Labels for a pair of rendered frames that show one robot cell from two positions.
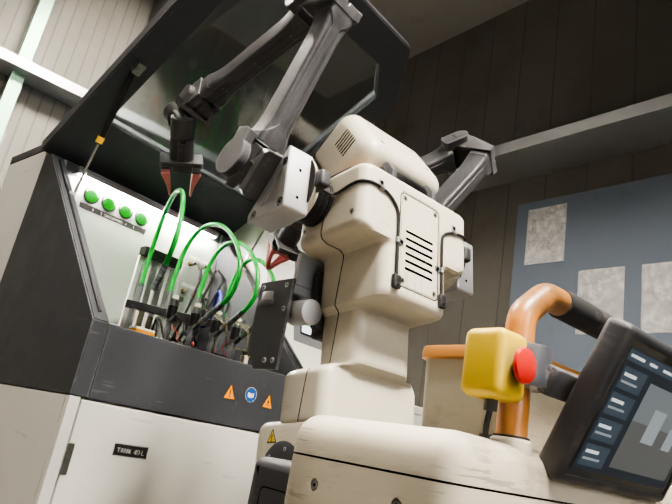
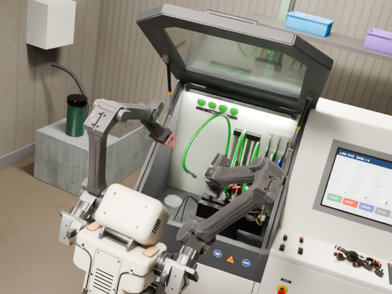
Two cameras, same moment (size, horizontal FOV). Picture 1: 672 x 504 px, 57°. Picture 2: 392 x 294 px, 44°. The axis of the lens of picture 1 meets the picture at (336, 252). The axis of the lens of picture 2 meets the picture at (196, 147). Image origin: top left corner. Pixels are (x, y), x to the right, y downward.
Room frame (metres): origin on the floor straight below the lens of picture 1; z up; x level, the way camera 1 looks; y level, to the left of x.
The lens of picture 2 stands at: (0.50, -1.34, 2.24)
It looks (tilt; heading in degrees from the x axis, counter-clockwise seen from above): 25 degrees down; 58
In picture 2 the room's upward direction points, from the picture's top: 11 degrees clockwise
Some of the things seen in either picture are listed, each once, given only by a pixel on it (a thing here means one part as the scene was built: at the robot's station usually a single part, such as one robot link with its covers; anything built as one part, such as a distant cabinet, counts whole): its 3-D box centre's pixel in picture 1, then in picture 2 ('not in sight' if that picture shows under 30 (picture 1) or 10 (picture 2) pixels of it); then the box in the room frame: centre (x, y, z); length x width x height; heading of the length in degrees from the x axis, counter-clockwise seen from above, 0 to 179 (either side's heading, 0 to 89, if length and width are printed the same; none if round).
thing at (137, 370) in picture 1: (207, 387); (193, 243); (1.57, 0.25, 0.87); 0.62 x 0.04 x 0.16; 137
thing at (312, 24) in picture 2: not in sight; (309, 23); (3.00, 1.50, 1.70); 0.32 x 0.22 x 0.10; 128
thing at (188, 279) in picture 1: (194, 293); (274, 154); (2.09, 0.45, 1.20); 0.13 x 0.03 x 0.31; 137
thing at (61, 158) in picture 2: not in sight; (92, 121); (1.78, 2.57, 0.46); 0.97 x 0.76 x 0.92; 38
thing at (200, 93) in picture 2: (153, 205); (239, 103); (1.91, 0.62, 1.43); 0.54 x 0.03 x 0.02; 137
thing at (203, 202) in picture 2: not in sight; (230, 220); (1.82, 0.34, 0.91); 0.34 x 0.10 x 0.15; 137
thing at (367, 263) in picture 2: not in sight; (359, 258); (2.17, -0.19, 1.01); 0.23 x 0.11 x 0.06; 137
